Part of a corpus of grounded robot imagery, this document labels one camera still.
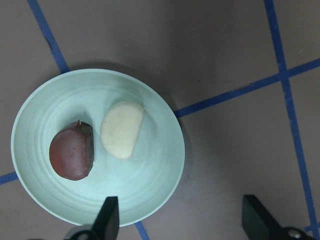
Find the brown bun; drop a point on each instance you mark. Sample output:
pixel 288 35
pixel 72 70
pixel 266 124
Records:
pixel 71 151

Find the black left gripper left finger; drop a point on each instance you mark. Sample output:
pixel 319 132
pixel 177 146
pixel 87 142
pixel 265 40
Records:
pixel 107 223

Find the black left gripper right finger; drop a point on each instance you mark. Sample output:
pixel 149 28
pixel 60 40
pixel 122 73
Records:
pixel 256 220

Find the light green plate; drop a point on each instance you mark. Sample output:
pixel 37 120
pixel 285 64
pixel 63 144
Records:
pixel 142 183

